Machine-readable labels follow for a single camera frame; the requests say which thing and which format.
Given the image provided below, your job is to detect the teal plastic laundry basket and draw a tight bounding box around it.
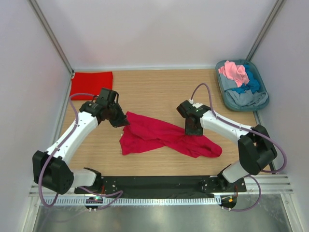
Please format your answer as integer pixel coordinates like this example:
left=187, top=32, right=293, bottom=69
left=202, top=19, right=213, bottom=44
left=215, top=59, right=269, bottom=112

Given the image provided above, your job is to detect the blue t-shirt in basket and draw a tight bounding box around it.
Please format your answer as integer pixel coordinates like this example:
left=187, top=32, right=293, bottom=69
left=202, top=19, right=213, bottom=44
left=232, top=64, right=260, bottom=94

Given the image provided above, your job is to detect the left aluminium frame post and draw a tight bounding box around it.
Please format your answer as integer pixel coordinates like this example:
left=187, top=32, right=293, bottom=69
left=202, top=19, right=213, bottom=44
left=28, top=0, right=74, bottom=76

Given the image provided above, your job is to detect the aluminium front rail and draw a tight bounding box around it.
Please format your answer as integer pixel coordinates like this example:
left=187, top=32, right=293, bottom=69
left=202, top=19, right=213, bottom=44
left=28, top=174, right=294, bottom=197

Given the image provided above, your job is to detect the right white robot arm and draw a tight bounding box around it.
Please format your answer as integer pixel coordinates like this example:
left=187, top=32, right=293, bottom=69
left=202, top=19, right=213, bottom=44
left=177, top=100, right=277, bottom=191

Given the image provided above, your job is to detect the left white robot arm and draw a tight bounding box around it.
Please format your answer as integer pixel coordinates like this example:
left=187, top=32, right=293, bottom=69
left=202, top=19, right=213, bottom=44
left=32, top=88, right=129, bottom=195

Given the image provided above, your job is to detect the aluminium frame post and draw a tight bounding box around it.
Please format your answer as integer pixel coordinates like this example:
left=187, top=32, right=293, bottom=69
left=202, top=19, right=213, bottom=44
left=28, top=0, right=74, bottom=76
left=246, top=0, right=286, bottom=61

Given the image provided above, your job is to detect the magenta t-shirt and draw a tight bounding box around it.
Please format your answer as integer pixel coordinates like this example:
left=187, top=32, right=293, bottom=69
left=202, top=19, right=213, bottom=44
left=120, top=112, right=223, bottom=158

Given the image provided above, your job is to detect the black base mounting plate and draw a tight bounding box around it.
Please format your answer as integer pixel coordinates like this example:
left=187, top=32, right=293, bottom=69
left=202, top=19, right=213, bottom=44
left=74, top=175, right=247, bottom=199

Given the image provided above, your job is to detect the grey t-shirt in basket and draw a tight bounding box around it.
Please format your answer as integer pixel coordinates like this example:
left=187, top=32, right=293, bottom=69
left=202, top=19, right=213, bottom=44
left=219, top=74, right=268, bottom=107

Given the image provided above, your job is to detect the folded red t-shirt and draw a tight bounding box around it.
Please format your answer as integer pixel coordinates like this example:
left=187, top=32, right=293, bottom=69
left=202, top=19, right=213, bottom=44
left=70, top=72, right=113, bottom=101

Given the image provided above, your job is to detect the pink t-shirt in basket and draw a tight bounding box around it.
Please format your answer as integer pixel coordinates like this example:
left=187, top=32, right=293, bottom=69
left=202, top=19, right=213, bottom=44
left=219, top=61, right=249, bottom=87

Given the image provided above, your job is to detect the right aluminium frame post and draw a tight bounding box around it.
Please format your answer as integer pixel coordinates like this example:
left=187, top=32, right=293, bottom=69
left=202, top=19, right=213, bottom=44
left=246, top=0, right=286, bottom=61

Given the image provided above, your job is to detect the slotted cable duct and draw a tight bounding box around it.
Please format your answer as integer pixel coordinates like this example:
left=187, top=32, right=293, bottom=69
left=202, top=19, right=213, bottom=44
left=54, top=195, right=221, bottom=207

